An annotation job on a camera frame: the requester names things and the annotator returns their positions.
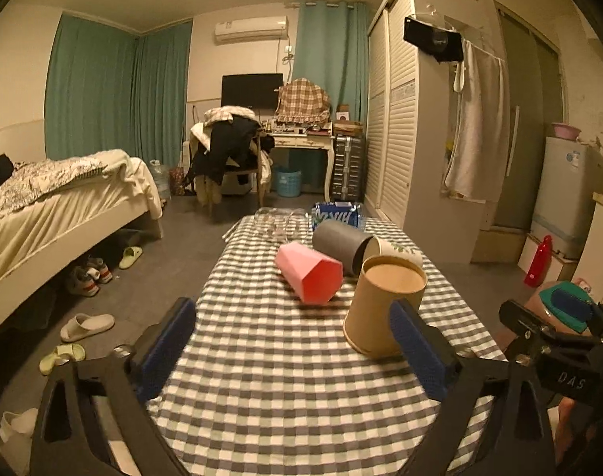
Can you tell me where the red bottle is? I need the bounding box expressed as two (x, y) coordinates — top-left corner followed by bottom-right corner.
(524, 235), (553, 288)

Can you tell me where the grey cup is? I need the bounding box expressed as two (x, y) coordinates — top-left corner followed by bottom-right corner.
(312, 221), (376, 277)

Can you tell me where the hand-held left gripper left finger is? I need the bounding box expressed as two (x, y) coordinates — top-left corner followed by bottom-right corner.
(29, 297), (198, 476)

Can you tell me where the plaid cloth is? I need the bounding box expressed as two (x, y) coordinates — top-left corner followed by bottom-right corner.
(274, 78), (332, 128)

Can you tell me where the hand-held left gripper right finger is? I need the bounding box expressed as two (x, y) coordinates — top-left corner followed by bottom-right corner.
(388, 299), (556, 476)

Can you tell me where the wooden chair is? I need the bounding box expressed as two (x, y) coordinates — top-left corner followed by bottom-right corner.
(197, 129), (273, 218)

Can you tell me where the clear glass cup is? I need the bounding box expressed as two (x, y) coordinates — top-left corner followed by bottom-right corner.
(281, 211), (313, 245)
(254, 207), (289, 241)

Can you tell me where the white storage box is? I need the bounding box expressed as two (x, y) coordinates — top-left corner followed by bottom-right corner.
(517, 232), (586, 284)

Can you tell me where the person's leg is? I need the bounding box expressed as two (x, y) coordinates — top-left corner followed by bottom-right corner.
(495, 282), (592, 463)

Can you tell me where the black television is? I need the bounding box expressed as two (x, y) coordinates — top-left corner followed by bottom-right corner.
(221, 73), (284, 110)

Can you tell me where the beige slipper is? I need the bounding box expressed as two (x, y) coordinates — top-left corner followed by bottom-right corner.
(60, 313), (116, 343)

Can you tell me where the grey suitcase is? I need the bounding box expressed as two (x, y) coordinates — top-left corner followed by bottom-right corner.
(329, 134), (366, 203)

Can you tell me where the black hanging cloth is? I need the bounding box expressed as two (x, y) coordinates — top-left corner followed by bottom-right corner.
(403, 16), (465, 63)

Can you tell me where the frosted glass door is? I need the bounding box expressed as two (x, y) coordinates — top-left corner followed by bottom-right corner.
(494, 4), (566, 235)

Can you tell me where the wide green curtain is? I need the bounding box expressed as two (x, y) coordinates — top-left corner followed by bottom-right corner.
(44, 14), (193, 169)

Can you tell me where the grey checkered tablecloth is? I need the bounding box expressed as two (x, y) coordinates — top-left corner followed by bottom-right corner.
(147, 213), (511, 476)

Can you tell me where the white desk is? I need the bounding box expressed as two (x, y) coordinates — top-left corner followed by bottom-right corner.
(266, 126), (335, 202)

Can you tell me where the white bed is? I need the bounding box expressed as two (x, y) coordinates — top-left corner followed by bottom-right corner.
(0, 149), (164, 345)

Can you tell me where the white slipper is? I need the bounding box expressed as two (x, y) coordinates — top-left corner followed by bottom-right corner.
(0, 408), (39, 446)

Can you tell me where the white air conditioner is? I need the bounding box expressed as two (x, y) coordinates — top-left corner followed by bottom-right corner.
(213, 16), (289, 45)

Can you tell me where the blue laundry basket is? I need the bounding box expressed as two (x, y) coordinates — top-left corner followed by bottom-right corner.
(273, 166), (302, 198)

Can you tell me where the narrow green curtain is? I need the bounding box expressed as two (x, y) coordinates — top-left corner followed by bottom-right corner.
(291, 1), (372, 126)

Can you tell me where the blue water bottle pack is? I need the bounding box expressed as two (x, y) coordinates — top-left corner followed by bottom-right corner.
(311, 201), (366, 231)

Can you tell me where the white cabinet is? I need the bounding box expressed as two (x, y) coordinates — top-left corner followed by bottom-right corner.
(575, 192), (603, 303)

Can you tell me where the tan paper cup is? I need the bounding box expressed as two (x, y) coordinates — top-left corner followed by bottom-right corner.
(343, 255), (428, 359)

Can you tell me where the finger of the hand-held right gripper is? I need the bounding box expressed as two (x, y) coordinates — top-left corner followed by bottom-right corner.
(499, 299), (603, 354)
(550, 286), (603, 334)

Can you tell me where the white leaf-print cup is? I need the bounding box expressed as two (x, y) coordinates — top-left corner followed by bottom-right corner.
(363, 236), (424, 271)

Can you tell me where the white hanging towel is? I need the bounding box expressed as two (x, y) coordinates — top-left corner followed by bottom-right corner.
(444, 42), (511, 203)

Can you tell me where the white louvered wardrobe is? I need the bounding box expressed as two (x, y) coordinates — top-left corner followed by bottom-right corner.
(366, 0), (501, 265)

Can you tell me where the small white washing machine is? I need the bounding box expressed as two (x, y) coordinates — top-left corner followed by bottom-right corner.
(531, 136), (603, 259)

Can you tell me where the pink faceted cup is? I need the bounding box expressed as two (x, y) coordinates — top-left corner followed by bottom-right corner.
(275, 242), (343, 304)

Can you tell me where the chair piled with clothes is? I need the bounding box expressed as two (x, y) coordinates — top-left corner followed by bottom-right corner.
(183, 106), (275, 194)

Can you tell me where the cardboard box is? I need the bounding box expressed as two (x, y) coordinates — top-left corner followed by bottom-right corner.
(332, 104), (364, 136)

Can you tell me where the large water jug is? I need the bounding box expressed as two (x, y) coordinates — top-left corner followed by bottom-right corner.
(149, 159), (172, 200)

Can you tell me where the grey sneaker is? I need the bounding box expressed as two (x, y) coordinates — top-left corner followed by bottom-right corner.
(85, 256), (114, 284)
(66, 266), (100, 297)

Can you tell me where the patterned quilt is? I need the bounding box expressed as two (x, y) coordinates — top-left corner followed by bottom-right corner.
(0, 156), (108, 229)

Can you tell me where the teal cloth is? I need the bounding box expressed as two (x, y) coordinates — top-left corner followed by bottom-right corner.
(538, 280), (596, 334)

